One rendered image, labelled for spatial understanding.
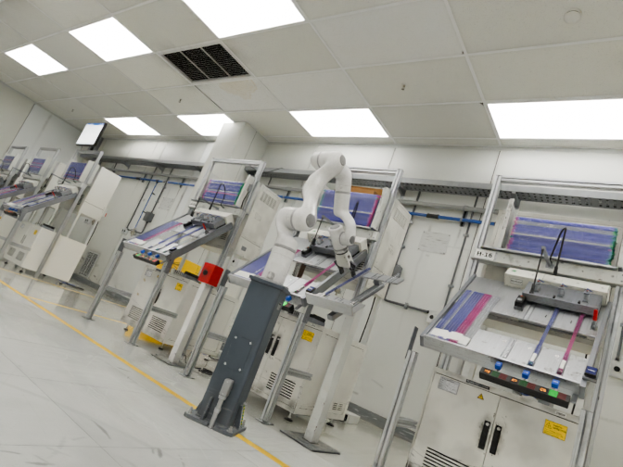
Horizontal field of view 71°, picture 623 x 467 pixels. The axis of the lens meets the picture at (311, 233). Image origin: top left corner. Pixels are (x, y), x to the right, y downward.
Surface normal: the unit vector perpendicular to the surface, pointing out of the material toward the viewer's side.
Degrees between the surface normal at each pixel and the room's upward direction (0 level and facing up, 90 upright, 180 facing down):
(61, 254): 90
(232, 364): 90
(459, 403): 90
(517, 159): 90
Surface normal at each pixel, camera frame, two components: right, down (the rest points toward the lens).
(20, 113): 0.77, 0.14
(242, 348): -0.14, -0.29
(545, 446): -0.53, -0.39
